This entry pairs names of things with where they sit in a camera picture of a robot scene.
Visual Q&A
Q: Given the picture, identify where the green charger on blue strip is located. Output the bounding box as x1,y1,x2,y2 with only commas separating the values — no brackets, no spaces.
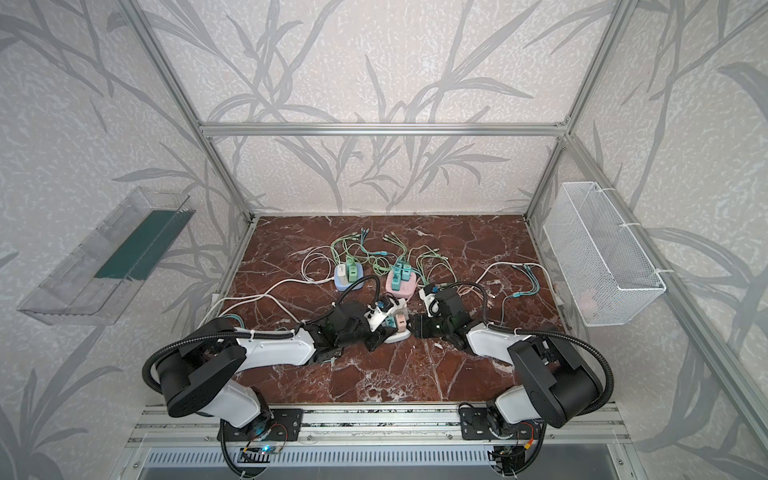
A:
345,262,359,283

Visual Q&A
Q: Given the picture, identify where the pink power strip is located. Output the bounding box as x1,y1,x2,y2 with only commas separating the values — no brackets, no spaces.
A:
385,272,418,300

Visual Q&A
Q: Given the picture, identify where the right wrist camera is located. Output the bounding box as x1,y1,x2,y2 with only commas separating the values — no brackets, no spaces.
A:
419,283,439,318

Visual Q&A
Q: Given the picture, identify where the pink usb cable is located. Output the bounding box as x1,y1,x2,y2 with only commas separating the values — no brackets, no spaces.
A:
467,272,523,310

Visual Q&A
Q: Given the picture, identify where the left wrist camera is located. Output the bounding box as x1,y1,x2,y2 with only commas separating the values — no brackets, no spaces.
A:
366,307,390,332

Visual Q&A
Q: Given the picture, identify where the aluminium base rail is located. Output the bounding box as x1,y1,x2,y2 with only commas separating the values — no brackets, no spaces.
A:
126,402,631,448

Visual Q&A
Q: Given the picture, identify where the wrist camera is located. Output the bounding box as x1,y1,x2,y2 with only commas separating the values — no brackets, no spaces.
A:
366,307,390,332
419,283,439,318

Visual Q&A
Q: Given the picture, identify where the white power strip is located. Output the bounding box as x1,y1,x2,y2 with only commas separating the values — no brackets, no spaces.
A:
385,329,411,344

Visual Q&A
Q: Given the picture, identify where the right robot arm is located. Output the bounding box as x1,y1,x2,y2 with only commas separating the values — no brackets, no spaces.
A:
409,284,615,437

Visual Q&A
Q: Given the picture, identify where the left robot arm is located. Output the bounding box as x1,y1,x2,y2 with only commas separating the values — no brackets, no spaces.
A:
142,298,400,439

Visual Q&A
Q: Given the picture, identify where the teal usb cable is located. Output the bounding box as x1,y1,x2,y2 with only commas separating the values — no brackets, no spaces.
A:
502,263,542,301

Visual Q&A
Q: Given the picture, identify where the white coiled usb cable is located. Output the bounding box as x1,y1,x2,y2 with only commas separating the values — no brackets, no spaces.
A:
298,245,337,286

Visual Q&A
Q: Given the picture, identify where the white wire mesh basket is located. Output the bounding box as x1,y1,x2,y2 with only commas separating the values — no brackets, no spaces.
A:
543,181,666,327

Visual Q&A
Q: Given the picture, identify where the green usb cable bundle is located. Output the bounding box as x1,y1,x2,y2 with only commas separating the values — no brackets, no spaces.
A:
329,229,451,289

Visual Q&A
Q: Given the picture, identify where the white power strip cord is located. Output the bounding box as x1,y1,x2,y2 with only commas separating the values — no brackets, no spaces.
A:
200,277,337,328

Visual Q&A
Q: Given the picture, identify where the pink charger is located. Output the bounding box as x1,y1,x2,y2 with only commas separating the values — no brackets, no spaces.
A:
395,313,408,333

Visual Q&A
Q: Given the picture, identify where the clear plastic wall tray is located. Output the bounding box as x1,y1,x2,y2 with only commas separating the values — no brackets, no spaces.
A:
18,187,195,326

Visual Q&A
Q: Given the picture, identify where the blue power strip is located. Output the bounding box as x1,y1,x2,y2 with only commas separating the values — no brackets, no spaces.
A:
333,265,363,292

